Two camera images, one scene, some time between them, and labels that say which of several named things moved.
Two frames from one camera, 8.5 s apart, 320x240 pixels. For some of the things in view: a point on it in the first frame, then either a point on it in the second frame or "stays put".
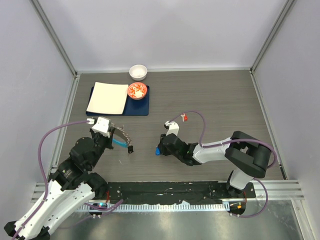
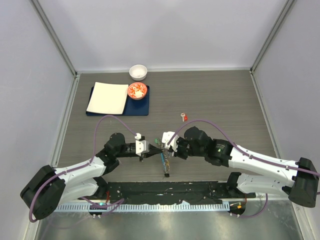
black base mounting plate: (155, 192) stays put
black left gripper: (109, 139) → (152, 150)
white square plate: (108, 98) stays put
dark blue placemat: (132, 107) stays put
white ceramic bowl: (138, 72) stays put
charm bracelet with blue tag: (120, 138) → (164, 154)
